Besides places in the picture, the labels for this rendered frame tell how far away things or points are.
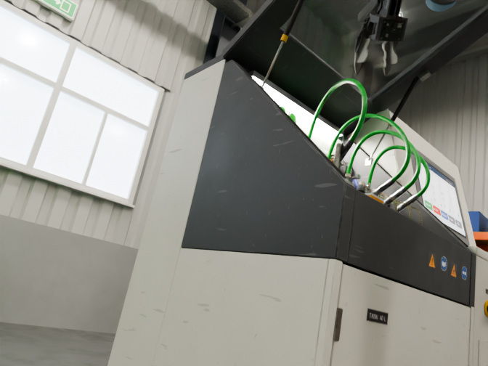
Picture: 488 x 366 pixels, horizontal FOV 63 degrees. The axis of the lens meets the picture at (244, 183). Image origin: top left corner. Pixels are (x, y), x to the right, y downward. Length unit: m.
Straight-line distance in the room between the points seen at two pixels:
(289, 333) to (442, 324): 0.50
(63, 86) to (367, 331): 4.52
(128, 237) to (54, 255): 0.89
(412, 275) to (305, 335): 0.36
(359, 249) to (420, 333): 0.33
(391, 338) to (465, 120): 8.03
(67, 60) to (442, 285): 4.59
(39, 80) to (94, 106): 0.63
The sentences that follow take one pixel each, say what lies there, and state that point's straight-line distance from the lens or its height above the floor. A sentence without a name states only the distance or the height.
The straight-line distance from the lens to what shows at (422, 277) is 1.13.
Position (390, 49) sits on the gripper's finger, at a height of 1.36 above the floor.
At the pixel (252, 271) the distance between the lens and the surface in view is 0.98.
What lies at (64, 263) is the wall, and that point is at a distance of 4.85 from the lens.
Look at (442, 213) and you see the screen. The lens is 1.93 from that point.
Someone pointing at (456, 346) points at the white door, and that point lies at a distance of 1.33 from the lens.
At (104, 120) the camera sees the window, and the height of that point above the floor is 2.36.
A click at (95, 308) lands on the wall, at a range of 5.04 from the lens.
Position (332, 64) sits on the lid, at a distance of 1.61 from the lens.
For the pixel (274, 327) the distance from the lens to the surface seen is 0.91.
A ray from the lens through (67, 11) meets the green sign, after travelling 5.33.
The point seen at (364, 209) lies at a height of 0.91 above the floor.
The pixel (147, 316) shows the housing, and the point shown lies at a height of 0.57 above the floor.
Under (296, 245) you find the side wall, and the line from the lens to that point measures 0.90.
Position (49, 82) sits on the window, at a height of 2.50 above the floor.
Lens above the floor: 0.68
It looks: 16 degrees up
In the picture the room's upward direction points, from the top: 12 degrees clockwise
